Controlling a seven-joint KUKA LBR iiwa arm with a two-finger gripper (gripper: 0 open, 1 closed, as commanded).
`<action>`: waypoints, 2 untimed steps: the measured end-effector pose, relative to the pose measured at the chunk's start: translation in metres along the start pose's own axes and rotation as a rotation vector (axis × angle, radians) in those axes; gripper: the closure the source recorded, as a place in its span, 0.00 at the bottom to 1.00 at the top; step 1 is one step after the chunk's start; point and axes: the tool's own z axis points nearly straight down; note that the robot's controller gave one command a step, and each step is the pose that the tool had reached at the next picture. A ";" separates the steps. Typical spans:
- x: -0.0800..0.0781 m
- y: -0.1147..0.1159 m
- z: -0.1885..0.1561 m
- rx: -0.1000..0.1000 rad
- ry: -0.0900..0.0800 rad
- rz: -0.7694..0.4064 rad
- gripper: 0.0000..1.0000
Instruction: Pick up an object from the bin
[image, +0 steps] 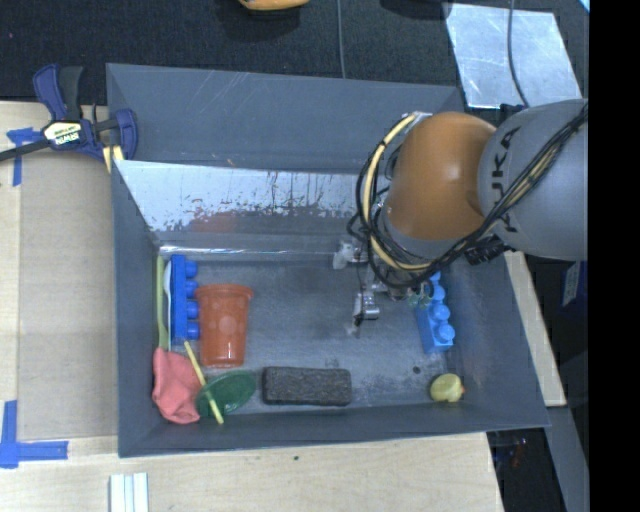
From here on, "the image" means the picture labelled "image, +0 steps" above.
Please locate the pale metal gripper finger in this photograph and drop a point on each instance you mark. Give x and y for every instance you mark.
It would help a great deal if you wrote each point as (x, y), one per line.
(369, 306)
(348, 254)

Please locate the blue toy brick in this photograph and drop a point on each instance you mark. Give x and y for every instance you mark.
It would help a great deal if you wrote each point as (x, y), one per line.
(436, 325)
(181, 300)

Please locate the grey metal bin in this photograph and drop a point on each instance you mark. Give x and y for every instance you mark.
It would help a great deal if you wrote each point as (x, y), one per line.
(300, 310)

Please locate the dark flat block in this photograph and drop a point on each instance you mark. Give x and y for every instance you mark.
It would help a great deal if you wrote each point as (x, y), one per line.
(306, 386)

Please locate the yellow toy duck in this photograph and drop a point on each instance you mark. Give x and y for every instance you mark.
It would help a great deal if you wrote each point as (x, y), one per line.
(445, 388)

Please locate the orange plastic cup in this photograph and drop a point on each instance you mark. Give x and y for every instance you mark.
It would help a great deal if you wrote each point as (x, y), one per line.
(224, 325)

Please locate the green round disc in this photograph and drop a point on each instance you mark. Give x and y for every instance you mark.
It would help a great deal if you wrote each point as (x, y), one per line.
(232, 390)

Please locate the yellow thin stick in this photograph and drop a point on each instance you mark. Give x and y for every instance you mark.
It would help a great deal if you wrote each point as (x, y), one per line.
(200, 372)

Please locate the yellow-green plastic spoon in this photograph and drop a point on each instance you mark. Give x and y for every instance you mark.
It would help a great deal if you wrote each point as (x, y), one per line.
(160, 305)

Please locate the pink cloth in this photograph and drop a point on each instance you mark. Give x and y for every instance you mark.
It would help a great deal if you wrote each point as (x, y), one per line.
(172, 387)

